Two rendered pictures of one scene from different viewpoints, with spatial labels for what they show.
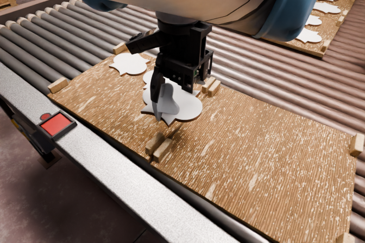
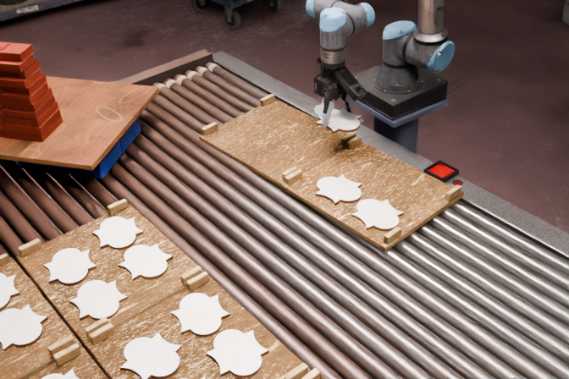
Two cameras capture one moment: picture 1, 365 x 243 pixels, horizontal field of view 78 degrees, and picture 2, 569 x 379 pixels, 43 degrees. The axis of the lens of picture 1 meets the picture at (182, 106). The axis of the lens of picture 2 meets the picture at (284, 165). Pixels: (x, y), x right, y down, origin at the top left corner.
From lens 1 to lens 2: 244 cm
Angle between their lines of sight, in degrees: 99
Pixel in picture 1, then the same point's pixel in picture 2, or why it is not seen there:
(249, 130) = (277, 147)
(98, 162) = (398, 150)
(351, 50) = (78, 213)
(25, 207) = not seen: outside the picture
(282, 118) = (244, 151)
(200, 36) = not seen: hidden behind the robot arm
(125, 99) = (379, 179)
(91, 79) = (421, 203)
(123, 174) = (378, 143)
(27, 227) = not seen: outside the picture
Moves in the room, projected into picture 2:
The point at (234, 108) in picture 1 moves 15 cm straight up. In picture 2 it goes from (278, 162) to (277, 121)
